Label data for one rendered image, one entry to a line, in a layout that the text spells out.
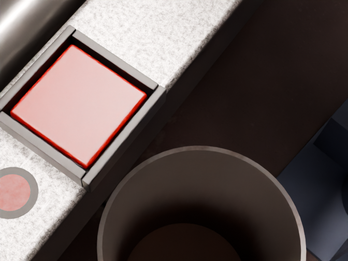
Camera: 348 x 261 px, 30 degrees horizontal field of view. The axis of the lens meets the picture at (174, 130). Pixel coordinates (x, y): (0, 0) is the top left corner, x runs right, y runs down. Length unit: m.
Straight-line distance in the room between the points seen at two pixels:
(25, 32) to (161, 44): 0.09
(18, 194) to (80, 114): 0.06
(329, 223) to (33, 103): 1.04
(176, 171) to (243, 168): 0.11
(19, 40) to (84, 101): 0.07
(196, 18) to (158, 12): 0.03
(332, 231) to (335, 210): 0.04
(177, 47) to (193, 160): 0.60
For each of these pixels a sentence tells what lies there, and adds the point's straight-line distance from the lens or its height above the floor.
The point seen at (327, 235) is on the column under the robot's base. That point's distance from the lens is 1.36.
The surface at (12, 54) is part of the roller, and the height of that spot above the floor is 0.91.
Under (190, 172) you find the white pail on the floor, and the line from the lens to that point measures 1.06.
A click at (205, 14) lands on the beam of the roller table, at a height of 0.91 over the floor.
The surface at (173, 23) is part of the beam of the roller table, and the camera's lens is 0.44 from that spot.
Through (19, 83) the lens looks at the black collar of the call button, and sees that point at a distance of 0.40.
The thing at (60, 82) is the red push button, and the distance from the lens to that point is 0.40.
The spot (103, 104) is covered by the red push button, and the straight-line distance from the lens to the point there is 0.39.
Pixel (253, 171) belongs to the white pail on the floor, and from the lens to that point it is 1.00.
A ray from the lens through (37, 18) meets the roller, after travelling 0.44.
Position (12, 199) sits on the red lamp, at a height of 0.92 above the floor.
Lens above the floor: 1.29
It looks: 67 degrees down
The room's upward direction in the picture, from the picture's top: 8 degrees clockwise
